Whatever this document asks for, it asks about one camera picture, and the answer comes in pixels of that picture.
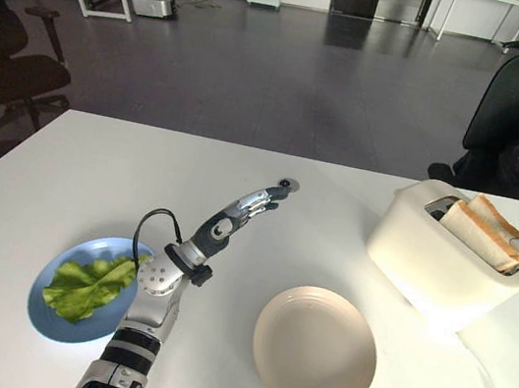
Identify cream toaster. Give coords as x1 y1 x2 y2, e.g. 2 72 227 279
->
353 169 519 344

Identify brown office chair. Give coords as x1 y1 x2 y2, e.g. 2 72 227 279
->
0 0 87 159

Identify black cable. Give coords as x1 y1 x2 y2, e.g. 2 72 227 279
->
129 204 188 272

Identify green lettuce leaf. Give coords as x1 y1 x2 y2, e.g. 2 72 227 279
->
37 238 151 336

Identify bread slice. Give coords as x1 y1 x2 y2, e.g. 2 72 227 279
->
462 191 519 244
432 196 519 277

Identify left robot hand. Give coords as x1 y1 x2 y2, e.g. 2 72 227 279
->
176 171 293 279

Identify cream plate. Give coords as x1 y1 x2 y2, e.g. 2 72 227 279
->
244 277 389 388

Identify blue plate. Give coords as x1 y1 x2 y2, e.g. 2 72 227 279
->
21 222 158 356

